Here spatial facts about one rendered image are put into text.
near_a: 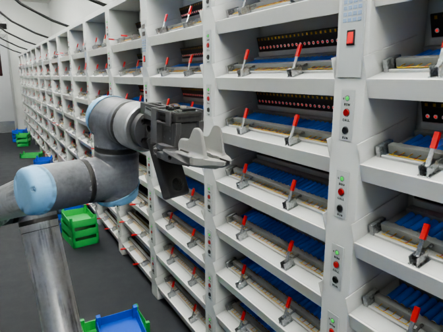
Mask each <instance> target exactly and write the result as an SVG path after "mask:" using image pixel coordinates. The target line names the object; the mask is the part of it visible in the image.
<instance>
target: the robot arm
mask: <svg viewBox="0 0 443 332"><path fill-rule="evenodd" d="M169 105H171V106H169ZM177 105H178V106H177ZM203 118H204V110H203V109H199V108H195V107H189V106H186V105H179V104H177V103H173V104H168V105H162V103H161V102H158V101H152V102H138V101H133V100H129V99H124V98H122V97H120V96H101V97H99V98H97V99H95V100H94V101H93V102H92V103H91V104H90V105H89V107H88V109H87V111H86V117H85V119H86V126H87V127H88V129H89V131H90V132H91V133H92V134H93V135H94V157H90V158H85V159H76V160H71V161H62V162H57V163H48V164H43V165H29V166H27V167H23V168H21V169H19V170H18V171H17V172H16V175H15V178H14V180H12V181H11V182H8V183H7V184H4V185H2V186H0V227H1V226H4V225H9V224H13V223H18V227H19V229H20V231H21V235H22V240H23V244H24V249H25V253H26V259H27V262H28V267H29V271H30V276H31V280H32V286H33V289H34V295H35V298H36V304H37V307H38V313H39V317H40V322H41V326H42V331H43V332H82V326H81V323H80V318H79V314H78V308H77V305H76V300H75V296H74V290H73V285H72V282H71V276H70V273H69V267H68V264H67V259H66V255H65V249H64V246H63V241H62V237H61V231H60V228H59V223H58V219H59V218H58V215H57V214H59V213H61V211H62V209H65V208H71V207H75V206H80V205H83V204H89V203H94V202H97V203H98V204H99V205H101V206H105V207H115V206H123V205H126V204H129V203H131V202H132V201H134V200H135V199H136V197H137V196H138V187H139V184H140V180H139V152H148V151H150V155H151V157H152V161H153V164H154V169H155V172H156V176H157V178H158V182H159V186H160V190H161V193H162V197H163V199H164V200H168V199H172V198H176V197H178V196H183V195H185V194H188V193H189V187H188V184H187V180H186V177H185V173H184V170H183V165H184V166H187V167H189V166H191V167H198V168H205V169H218V168H224V167H227V166H228V165H231V158H230V157H229V156H228V155H227V154H226V153H225V151H224V145H223V134H222V130H221V128H220V127H219V126H216V125H215V126H213V127H212V129H211V131H210V134H209V135H208V136H204V135H203V132H204V121H203Z"/></svg>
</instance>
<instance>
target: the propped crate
mask: <svg viewBox="0 0 443 332"><path fill-rule="evenodd" d="M96 331H97V332H146V329H145V327H144V324H143V322H142V320H141V318H140V315H139V313H138V311H137V305H136V304H135V305H133V308H132V309H130V310H126V311H123V312H119V313H116V314H112V315H109V316H105V317H102V318H101V317H100V315H96Z"/></svg>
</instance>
